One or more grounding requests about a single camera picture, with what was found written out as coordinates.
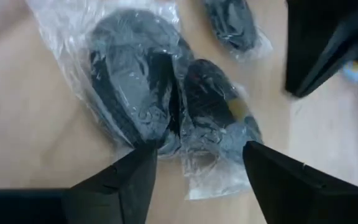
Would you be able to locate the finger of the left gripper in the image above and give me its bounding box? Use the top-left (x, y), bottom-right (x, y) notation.
top-left (283, 0), bottom-right (358, 98)

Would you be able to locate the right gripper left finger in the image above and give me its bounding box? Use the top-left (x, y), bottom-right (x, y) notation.
top-left (62, 146), bottom-right (158, 224)

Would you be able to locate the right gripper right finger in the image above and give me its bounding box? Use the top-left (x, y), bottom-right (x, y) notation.
top-left (242, 140), bottom-right (358, 224)

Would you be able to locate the black brush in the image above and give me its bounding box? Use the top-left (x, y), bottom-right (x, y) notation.
top-left (202, 0), bottom-right (275, 62)
top-left (23, 0), bottom-right (198, 158)
top-left (177, 58), bottom-right (265, 202)

